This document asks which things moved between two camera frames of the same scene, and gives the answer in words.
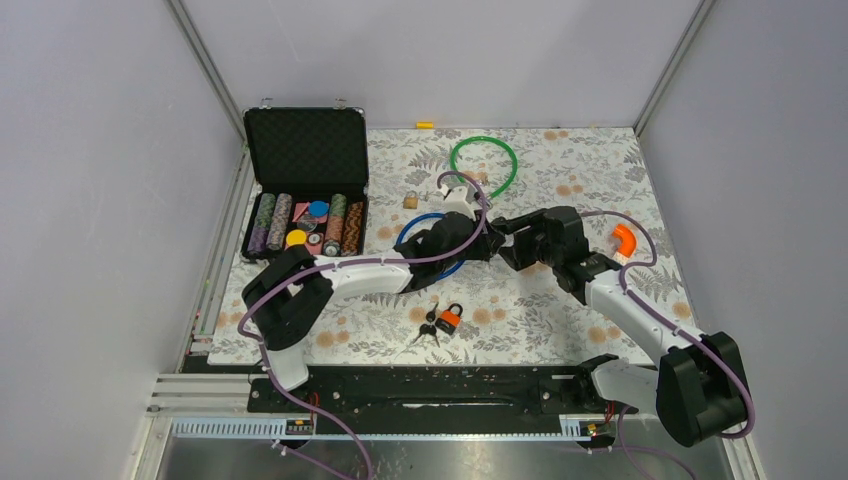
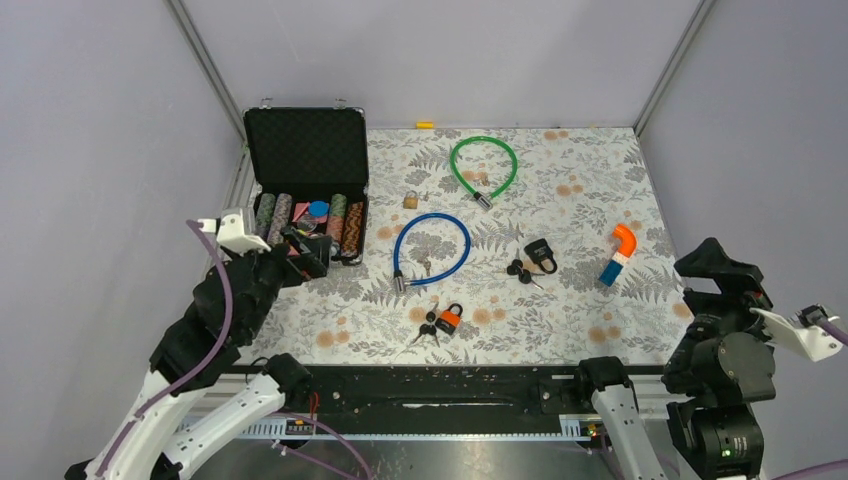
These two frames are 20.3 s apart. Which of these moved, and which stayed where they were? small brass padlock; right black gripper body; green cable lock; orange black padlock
Moved: right black gripper body
Stayed: small brass padlock; orange black padlock; green cable lock
